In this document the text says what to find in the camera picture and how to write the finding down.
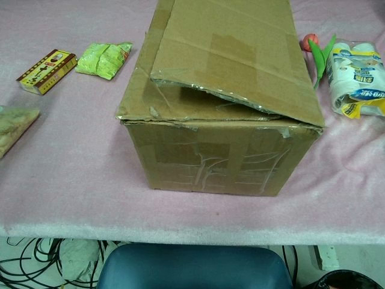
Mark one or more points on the large brown cardboard box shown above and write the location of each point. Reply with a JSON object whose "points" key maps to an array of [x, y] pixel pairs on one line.
{"points": [[216, 150]]}

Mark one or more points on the pink fleece tablecloth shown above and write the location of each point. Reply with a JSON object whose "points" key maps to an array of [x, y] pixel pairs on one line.
{"points": [[75, 180]]}

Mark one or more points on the green crumpled snack packet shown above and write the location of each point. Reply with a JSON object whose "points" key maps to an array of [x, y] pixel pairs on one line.
{"points": [[100, 61]]}

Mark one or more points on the artificial orange tulip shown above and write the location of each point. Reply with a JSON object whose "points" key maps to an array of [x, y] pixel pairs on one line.
{"points": [[319, 57]]}

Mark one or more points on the white plastic bag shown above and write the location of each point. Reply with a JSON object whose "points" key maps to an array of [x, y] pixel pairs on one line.
{"points": [[78, 259]]}

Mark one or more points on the yellow red small box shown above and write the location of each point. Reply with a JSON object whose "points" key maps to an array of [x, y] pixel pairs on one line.
{"points": [[46, 72]]}

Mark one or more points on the toilet paper roll pack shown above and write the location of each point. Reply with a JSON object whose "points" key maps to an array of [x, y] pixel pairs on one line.
{"points": [[352, 78]]}

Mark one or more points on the beige snack bag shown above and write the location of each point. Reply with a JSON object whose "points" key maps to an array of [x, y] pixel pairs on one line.
{"points": [[13, 126]]}

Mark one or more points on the black trash bin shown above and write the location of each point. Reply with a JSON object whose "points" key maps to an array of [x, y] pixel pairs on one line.
{"points": [[346, 281]]}

